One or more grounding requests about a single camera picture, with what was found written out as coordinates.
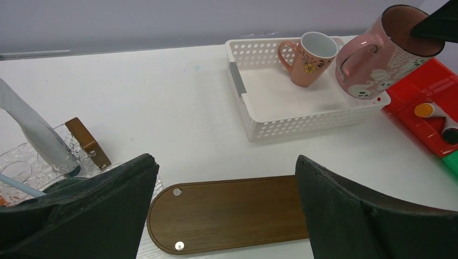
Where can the orange-pink mug white inside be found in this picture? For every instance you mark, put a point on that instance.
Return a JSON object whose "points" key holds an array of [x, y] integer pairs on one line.
{"points": [[313, 54]]}

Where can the black capped toothpaste tube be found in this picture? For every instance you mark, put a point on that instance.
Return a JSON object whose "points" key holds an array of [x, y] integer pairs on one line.
{"points": [[449, 132]]}

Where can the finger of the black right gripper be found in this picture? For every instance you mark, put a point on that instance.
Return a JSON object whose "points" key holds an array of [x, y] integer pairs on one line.
{"points": [[440, 25]]}

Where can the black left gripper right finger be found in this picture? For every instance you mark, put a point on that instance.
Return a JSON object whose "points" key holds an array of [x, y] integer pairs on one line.
{"points": [[346, 219]]}

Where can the white blue toothbrush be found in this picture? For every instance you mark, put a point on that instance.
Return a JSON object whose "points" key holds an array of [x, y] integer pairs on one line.
{"points": [[22, 187]]}

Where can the pink ghost pattern mug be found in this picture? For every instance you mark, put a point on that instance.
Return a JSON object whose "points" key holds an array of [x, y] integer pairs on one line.
{"points": [[376, 60]]}

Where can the white toothpaste tube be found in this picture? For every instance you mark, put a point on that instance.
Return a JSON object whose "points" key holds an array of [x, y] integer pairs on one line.
{"points": [[42, 137]]}

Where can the red plastic organizer tray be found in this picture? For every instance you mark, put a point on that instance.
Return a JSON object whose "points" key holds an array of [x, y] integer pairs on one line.
{"points": [[425, 102]]}

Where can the wooden acrylic toothbrush holder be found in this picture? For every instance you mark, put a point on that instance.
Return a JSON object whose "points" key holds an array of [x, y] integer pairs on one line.
{"points": [[25, 165]]}

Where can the grey-green ceramic mug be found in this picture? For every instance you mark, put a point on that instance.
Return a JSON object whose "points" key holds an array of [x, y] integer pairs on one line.
{"points": [[64, 183]]}

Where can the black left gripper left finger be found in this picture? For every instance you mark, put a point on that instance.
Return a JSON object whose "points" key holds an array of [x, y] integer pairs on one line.
{"points": [[100, 217]]}

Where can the green plastic tray insert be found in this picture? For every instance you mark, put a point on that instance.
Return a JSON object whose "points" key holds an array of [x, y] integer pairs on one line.
{"points": [[451, 162]]}

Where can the orange capped toothpaste tube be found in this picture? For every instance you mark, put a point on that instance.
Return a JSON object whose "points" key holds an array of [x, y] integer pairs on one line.
{"points": [[429, 110]]}

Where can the white perforated plastic basket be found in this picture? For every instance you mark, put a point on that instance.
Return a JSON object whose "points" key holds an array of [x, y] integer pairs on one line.
{"points": [[271, 106]]}

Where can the brown oval wooden tray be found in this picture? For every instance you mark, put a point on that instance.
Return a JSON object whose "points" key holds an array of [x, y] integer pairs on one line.
{"points": [[199, 217]]}

